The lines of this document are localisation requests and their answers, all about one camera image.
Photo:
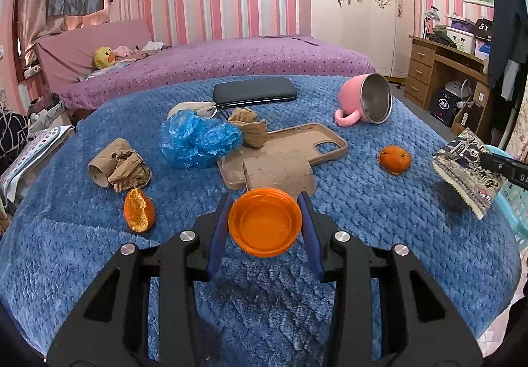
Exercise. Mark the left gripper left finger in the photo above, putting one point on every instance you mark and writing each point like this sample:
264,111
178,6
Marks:
140,309

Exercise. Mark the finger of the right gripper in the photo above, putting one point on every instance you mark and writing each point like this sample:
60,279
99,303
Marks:
513,170

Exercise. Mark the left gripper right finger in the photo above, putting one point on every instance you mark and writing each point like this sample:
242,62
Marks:
388,310

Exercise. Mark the black white snack packet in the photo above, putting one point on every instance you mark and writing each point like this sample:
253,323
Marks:
458,163

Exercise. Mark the small orange tangerine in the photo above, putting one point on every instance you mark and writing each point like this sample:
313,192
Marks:
395,159

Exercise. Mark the orange peel piece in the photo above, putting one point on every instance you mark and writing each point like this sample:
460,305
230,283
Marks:
138,211

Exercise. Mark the cardboard tube roll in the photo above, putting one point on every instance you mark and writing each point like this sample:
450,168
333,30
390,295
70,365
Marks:
102,166

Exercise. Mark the orange plastic lid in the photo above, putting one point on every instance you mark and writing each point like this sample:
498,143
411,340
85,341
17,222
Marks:
265,222

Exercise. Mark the brown cardboard piece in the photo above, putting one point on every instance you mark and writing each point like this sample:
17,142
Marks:
289,172

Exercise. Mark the blue plastic bag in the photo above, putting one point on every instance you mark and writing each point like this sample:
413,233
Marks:
189,141

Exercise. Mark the beige cloth pouch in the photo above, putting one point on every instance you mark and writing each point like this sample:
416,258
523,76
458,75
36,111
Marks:
205,110

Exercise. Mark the small brown paper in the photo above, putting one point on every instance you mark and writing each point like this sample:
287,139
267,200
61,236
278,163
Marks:
253,128

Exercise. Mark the light blue trash basket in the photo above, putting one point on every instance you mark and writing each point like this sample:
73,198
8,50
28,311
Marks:
512,199

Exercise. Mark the floral beige curtain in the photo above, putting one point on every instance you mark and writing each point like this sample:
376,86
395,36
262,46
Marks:
518,142

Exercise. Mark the black box under desk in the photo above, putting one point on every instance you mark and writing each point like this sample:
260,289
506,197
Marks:
443,106

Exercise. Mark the dark hanging jacket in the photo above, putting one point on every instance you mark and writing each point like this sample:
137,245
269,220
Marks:
508,46

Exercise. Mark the white storage box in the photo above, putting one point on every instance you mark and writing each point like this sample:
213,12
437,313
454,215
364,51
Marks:
464,40

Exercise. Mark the wooden desk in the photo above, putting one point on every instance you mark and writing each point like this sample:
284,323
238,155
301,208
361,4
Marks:
433,65

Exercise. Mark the pink steel mug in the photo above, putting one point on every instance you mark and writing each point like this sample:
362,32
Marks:
366,98

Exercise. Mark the blue quilted blanket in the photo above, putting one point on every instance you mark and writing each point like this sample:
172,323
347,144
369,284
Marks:
258,311

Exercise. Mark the desk lamp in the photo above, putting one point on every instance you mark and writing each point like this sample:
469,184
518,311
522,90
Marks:
430,17

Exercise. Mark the tan phone case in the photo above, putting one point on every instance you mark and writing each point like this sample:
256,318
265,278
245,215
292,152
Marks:
315,142

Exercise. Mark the dotted cloth covered stand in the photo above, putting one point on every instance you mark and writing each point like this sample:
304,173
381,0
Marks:
33,158

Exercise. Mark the black white patterned bag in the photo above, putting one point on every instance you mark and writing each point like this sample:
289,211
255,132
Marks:
14,129

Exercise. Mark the purple dotted bed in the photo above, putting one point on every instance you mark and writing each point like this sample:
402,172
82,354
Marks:
260,56

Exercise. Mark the black phone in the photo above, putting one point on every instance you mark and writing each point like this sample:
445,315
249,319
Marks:
254,92

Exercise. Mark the yellow duck plush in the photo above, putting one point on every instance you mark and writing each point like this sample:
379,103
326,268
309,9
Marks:
104,57

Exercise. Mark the pink sofa headboard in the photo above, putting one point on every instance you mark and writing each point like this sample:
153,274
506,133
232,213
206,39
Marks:
67,56

